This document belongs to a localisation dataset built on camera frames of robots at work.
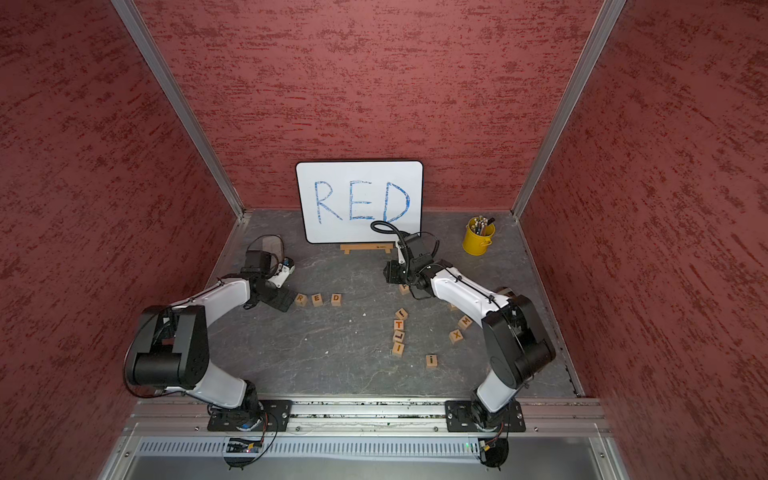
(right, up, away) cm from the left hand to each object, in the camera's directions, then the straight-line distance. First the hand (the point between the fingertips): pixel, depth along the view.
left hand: (276, 297), depth 94 cm
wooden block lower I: (+39, -12, -11) cm, 43 cm away
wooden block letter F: (+41, +2, +1) cm, 42 cm away
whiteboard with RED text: (+20, +32, +3) cm, 38 cm away
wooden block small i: (+48, -15, -13) cm, 52 cm away
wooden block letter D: (+20, -1, -1) cm, 20 cm away
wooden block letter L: (+40, -10, -9) cm, 42 cm away
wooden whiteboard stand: (+29, +16, +10) cm, 35 cm away
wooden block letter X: (+56, -10, -9) cm, 58 cm away
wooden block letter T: (+39, -7, -7) cm, 40 cm away
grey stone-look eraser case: (-6, +17, +12) cm, 21 cm away
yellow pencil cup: (+67, +20, +6) cm, 70 cm away
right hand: (+37, +7, -4) cm, 38 cm away
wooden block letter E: (+14, -1, -2) cm, 14 cm away
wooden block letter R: (+9, -1, -2) cm, 9 cm away
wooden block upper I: (+40, -4, -4) cm, 41 cm away
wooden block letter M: (+60, -6, -6) cm, 60 cm away
